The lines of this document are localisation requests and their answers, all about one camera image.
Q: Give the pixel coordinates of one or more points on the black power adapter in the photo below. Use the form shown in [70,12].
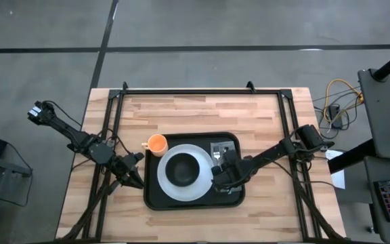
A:
[335,115]

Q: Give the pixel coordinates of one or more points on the black aluminium table frame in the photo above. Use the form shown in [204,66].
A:
[198,91]

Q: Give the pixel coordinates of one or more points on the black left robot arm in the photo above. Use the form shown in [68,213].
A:
[66,130]

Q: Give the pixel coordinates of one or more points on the grey metal side stand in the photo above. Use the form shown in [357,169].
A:
[2,165]

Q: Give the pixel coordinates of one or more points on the white round plate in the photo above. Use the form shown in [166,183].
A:
[185,193]

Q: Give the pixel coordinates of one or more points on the black plastic tray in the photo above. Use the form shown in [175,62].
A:
[157,200]

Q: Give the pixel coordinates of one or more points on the black bowl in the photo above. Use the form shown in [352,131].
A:
[182,169]

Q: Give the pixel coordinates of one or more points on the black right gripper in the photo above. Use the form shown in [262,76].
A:
[234,167]

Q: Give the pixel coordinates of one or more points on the grey desk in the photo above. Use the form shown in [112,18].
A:
[372,210]

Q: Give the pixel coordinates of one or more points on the orange cup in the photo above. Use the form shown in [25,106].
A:
[157,145]

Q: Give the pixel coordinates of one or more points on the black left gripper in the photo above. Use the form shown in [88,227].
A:
[125,164]

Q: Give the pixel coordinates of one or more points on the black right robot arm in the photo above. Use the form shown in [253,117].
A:
[276,152]

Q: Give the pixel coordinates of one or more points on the grey cloth napkin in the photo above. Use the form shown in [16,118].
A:
[227,145]

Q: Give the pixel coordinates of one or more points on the white paper sheet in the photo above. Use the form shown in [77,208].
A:
[338,174]

